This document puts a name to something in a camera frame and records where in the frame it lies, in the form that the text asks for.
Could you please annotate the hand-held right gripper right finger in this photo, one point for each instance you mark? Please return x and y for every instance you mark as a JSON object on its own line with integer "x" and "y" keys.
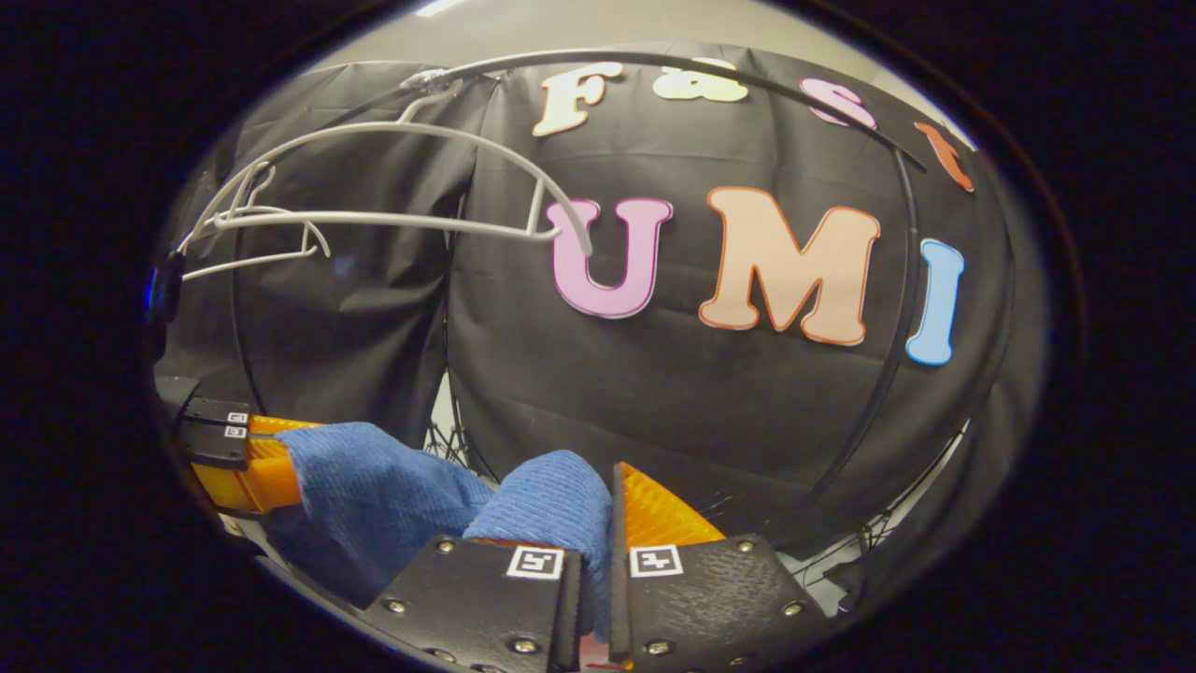
{"x": 710, "y": 598}

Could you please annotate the empty white clothes hanger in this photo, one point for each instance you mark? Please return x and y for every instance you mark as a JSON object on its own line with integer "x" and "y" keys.
{"x": 243, "y": 264}

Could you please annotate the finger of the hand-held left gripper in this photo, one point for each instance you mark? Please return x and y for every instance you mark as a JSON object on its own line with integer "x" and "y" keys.
{"x": 215, "y": 411}
{"x": 220, "y": 449}

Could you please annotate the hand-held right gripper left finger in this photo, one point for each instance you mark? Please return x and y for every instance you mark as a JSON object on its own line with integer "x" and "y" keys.
{"x": 467, "y": 598}

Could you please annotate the black garment rack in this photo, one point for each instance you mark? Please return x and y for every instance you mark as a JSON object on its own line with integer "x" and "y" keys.
{"x": 561, "y": 61}

